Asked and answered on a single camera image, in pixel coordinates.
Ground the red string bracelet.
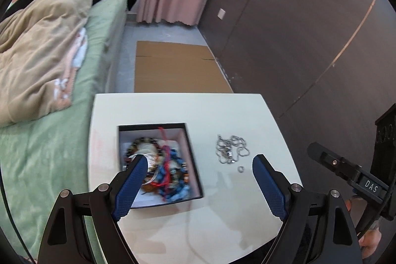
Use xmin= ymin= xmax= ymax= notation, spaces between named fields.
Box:
xmin=157 ymin=126 xmax=174 ymax=190

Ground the bed with green sheet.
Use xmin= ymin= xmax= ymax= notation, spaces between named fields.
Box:
xmin=0 ymin=0 xmax=129 ymax=264

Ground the blue braided bracelet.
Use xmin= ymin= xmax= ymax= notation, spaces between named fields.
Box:
xmin=155 ymin=146 xmax=191 ymax=201

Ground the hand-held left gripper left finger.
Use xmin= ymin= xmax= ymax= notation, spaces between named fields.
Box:
xmin=36 ymin=154 xmax=147 ymax=264

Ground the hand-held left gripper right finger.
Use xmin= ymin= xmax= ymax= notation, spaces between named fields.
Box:
xmin=252 ymin=154 xmax=363 ymax=264

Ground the person's right hand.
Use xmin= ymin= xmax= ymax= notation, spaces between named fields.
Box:
xmin=345 ymin=199 xmax=386 ymax=258

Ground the brown wooden bead bracelet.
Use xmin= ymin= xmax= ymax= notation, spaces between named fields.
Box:
xmin=141 ymin=182 xmax=163 ymax=194

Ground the pink and white cloth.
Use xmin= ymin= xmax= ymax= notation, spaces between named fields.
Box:
xmin=52 ymin=26 xmax=89 ymax=105

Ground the beige blanket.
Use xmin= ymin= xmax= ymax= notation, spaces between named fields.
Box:
xmin=0 ymin=0 xmax=93 ymax=128

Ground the silver ball chain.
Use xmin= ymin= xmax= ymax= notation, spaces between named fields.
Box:
xmin=216 ymin=134 xmax=250 ymax=165

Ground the flat cardboard sheet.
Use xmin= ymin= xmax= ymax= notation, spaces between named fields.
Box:
xmin=134 ymin=41 xmax=234 ymax=94

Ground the black jewelry box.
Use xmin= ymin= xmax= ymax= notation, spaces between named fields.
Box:
xmin=117 ymin=122 xmax=205 ymax=209

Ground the clear crystal bracelet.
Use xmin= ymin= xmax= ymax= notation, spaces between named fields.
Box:
xmin=128 ymin=153 xmax=161 ymax=182

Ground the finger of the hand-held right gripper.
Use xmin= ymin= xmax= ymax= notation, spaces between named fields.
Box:
xmin=307 ymin=142 xmax=364 ymax=182

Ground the dark bead bracelet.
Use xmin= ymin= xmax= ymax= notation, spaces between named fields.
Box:
xmin=125 ymin=137 xmax=164 ymax=159

